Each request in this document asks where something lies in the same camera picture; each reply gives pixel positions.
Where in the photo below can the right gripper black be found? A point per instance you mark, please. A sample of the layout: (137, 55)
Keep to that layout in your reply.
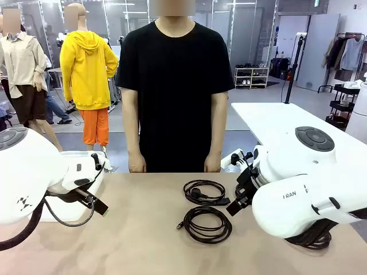
(248, 183)

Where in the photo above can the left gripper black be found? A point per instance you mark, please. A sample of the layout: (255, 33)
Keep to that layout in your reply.
(71, 196)

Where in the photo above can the person's right forearm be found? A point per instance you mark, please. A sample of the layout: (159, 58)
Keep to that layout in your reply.
(133, 134)

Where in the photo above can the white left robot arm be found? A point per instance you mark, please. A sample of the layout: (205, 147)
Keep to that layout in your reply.
(25, 177)

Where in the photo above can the person's left forearm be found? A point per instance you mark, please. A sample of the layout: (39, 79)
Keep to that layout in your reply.
(216, 134)

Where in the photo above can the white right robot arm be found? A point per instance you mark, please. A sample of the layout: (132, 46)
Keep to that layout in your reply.
(301, 172)

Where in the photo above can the person's left hand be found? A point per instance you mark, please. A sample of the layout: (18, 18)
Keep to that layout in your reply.
(212, 164)

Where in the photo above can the person's right hand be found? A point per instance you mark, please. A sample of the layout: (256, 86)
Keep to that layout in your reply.
(137, 164)

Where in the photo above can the white translucent plastic bin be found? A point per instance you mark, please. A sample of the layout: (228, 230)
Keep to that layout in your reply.
(71, 212)

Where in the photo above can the white table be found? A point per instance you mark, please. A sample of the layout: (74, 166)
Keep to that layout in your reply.
(258, 120)

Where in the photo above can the background person in jeans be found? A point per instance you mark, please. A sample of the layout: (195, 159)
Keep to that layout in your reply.
(53, 106)

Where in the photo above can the wooden shoe rack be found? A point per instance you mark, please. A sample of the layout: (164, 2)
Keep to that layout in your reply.
(252, 77)

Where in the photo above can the person in black t-shirt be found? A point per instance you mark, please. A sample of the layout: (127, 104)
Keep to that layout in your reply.
(175, 86)

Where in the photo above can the mannequin in yellow hoodie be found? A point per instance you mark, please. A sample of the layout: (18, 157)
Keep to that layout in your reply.
(86, 63)

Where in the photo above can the black trolley cart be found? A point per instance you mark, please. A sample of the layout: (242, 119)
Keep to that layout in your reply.
(341, 106)

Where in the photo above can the black bags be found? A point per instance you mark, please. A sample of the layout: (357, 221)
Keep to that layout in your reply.
(279, 67)

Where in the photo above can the white cylindrical appliance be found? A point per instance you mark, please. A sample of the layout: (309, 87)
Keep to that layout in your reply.
(359, 114)

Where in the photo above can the mannequin in beige shirt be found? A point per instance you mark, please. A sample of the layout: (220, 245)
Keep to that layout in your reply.
(23, 57)

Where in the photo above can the grey partition panel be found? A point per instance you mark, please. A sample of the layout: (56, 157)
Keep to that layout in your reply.
(318, 57)

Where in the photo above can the black clothes rack with garments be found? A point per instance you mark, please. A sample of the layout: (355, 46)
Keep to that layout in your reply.
(351, 54)

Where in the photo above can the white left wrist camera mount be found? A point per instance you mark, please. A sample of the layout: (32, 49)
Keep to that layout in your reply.
(77, 172)

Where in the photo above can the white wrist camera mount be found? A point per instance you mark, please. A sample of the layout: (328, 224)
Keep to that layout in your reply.
(77, 172)
(229, 161)

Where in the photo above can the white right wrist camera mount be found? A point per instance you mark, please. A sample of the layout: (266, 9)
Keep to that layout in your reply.
(229, 161)

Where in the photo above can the black camera pole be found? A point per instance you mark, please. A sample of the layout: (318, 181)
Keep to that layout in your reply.
(290, 86)

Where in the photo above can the black camera tripod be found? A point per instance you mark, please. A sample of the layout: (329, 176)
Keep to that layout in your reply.
(121, 40)

